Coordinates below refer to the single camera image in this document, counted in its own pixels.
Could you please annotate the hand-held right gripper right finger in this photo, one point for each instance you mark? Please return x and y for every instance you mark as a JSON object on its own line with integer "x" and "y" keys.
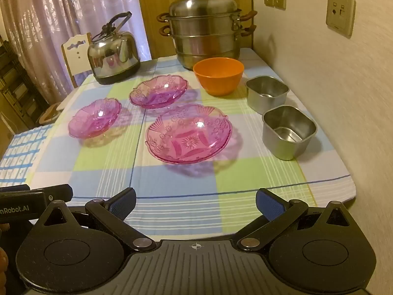
{"x": 270, "y": 204}

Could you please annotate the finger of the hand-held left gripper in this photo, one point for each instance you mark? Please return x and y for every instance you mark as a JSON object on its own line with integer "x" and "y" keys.
{"x": 60, "y": 194}
{"x": 13, "y": 188}

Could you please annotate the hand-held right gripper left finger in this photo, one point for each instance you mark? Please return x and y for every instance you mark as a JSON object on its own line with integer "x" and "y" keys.
{"x": 122, "y": 204}

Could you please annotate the square stainless steel container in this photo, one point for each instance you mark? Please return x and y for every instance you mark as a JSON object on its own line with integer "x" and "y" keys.
{"x": 266, "y": 93}
{"x": 288, "y": 132}

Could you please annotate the orange plastic bowl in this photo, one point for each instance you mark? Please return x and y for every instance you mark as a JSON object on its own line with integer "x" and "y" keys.
{"x": 218, "y": 75}

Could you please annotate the person's left hand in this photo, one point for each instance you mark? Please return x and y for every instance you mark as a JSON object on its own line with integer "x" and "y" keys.
{"x": 3, "y": 262}

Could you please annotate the blue white checked cloth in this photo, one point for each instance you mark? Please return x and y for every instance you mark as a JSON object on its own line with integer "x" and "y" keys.
{"x": 21, "y": 156}

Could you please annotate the checked pastel tablecloth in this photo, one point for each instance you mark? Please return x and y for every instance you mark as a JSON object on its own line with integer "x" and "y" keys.
{"x": 122, "y": 166}

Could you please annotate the beige wooden stool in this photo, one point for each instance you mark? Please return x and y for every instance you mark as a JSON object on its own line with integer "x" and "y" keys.
{"x": 50, "y": 112}

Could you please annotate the small pink glass plate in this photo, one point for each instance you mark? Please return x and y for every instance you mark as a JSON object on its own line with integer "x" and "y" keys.
{"x": 93, "y": 118}

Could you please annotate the large pink glass plate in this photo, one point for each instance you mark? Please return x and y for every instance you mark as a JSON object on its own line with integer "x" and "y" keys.
{"x": 188, "y": 136}

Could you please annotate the dark metal shelf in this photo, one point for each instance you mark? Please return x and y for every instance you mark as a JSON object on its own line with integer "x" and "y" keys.
{"x": 15, "y": 86}

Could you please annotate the medium pink glass plate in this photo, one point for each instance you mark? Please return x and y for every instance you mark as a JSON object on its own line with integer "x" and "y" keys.
{"x": 158, "y": 91}

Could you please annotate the cream wooden chair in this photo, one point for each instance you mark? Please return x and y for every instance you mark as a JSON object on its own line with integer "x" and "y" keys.
{"x": 72, "y": 55}

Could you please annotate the stainless steel kettle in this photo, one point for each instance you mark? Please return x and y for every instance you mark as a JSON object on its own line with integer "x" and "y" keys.
{"x": 112, "y": 57}

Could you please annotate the stainless steel steamer base pot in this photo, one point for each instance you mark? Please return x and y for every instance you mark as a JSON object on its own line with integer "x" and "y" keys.
{"x": 208, "y": 49}

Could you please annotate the pale pink curtain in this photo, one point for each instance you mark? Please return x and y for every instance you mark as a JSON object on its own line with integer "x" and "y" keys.
{"x": 46, "y": 21}

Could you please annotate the stainless steel steamer tier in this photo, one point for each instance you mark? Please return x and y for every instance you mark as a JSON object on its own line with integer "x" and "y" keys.
{"x": 204, "y": 24}

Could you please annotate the stainless steel steamer lid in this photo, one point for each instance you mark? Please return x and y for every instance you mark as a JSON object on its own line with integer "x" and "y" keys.
{"x": 204, "y": 6}

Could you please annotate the beige wall outlet plate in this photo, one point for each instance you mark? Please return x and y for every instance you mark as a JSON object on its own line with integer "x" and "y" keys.
{"x": 340, "y": 13}

